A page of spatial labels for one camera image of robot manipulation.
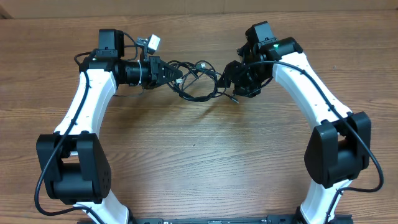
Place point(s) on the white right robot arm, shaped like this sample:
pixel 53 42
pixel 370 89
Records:
pixel 338 149

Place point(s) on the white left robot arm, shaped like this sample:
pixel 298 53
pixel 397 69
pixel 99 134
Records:
pixel 76 174

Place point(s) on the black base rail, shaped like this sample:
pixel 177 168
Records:
pixel 270 219

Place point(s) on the brown cardboard wall panel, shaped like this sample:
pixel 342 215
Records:
pixel 30 9

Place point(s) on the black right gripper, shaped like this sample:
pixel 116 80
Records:
pixel 232 78

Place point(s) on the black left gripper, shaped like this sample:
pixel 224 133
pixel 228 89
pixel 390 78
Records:
pixel 155 67

